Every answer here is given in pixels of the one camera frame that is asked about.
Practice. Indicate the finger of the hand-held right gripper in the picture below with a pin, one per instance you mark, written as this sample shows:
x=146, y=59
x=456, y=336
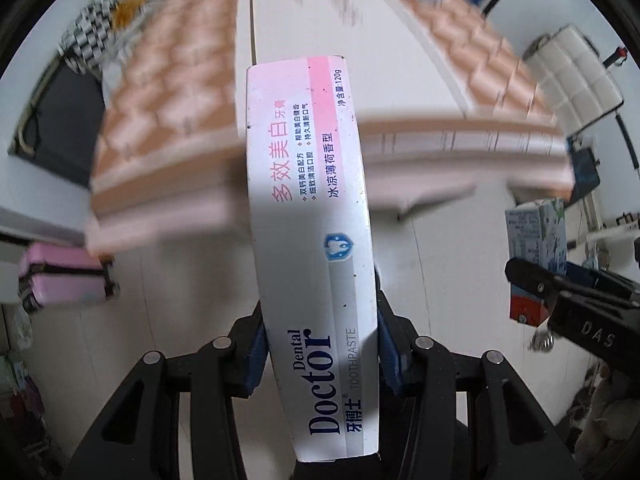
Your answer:
x=582, y=276
x=530, y=277

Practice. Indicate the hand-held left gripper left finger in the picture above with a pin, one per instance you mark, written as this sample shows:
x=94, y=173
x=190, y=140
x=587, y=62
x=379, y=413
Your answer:
x=255, y=360

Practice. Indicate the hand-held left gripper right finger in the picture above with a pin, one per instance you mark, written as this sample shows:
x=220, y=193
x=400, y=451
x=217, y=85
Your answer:
x=390, y=360

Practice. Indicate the small red blue carton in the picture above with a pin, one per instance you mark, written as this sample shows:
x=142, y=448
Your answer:
x=537, y=230

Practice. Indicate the pink white toothpaste box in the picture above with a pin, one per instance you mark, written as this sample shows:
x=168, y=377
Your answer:
x=310, y=210

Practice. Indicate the person's right forearm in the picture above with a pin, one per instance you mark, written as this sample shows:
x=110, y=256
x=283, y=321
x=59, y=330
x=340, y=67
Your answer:
x=610, y=425

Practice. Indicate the white padded chair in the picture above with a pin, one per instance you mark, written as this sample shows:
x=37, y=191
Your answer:
x=575, y=75

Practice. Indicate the pink suitcase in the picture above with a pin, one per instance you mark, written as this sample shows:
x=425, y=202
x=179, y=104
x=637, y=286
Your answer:
x=60, y=275

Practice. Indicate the grey folding bed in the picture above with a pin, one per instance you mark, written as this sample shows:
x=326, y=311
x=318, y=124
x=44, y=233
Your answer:
x=55, y=120

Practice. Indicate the orange yellow bundle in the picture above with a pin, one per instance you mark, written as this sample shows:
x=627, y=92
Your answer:
x=130, y=10

